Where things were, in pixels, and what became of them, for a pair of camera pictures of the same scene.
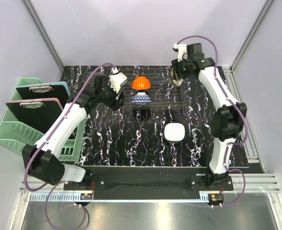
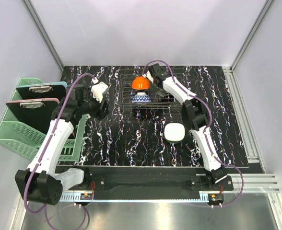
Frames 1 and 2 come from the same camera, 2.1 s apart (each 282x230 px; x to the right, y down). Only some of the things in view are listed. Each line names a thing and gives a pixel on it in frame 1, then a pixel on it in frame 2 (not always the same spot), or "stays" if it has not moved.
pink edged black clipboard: x=38 y=114 stays
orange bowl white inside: x=141 y=83 stays
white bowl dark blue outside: x=174 y=132 stays
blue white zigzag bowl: x=141 y=97 stays
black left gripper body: x=108 y=96 → x=91 y=106
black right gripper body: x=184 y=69 → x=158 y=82
